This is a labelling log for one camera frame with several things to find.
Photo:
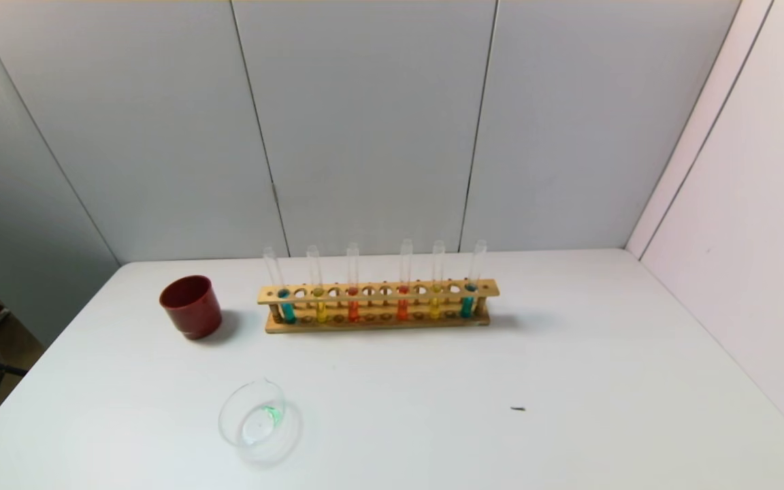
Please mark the test tube with orange liquid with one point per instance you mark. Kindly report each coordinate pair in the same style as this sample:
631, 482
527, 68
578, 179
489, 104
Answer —
353, 309
403, 309

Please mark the dark red plastic cup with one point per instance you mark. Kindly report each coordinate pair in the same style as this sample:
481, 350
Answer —
191, 313

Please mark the test tube with yellow liquid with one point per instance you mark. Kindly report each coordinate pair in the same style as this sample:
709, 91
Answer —
435, 307
321, 312

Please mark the clear glass beaker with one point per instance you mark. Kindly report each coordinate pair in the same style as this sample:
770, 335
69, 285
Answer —
259, 429

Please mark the test tube with blue liquid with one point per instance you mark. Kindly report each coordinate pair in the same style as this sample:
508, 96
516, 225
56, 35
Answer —
467, 306
287, 312

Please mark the wooden test tube rack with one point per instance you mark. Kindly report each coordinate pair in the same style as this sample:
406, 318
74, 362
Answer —
365, 327

